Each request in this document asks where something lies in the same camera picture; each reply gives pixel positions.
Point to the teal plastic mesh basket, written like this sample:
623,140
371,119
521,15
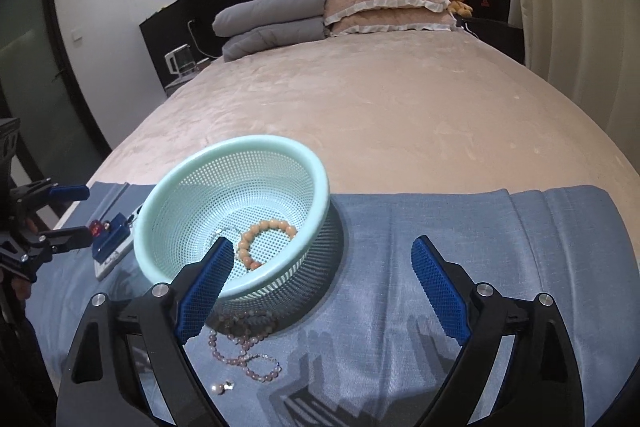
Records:
200,207

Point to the grey folded duvet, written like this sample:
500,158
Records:
270,14

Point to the small pearl earring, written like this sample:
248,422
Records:
222,388

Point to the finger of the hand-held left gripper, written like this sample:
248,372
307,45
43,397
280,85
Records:
65,238
70,193

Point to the blue cloth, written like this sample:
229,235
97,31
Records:
375,332

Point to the small silver earring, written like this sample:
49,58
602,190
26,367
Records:
220,232

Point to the dark bedside table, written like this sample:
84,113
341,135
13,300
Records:
497,34

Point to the glass kettle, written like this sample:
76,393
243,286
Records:
179,59

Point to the cream curtain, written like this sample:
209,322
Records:
575,7

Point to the person's left hand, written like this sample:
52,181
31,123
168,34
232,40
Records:
21,289

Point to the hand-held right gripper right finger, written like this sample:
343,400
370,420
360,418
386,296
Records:
440,289

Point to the brown teddy bear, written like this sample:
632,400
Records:
459,2

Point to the white jewelry tray blue holder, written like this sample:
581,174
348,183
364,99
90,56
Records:
114,243

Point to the dark framed glass door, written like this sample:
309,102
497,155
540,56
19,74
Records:
35,72

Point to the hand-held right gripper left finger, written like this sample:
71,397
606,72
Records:
207,289

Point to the beige bed blanket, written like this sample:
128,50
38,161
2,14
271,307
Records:
375,107

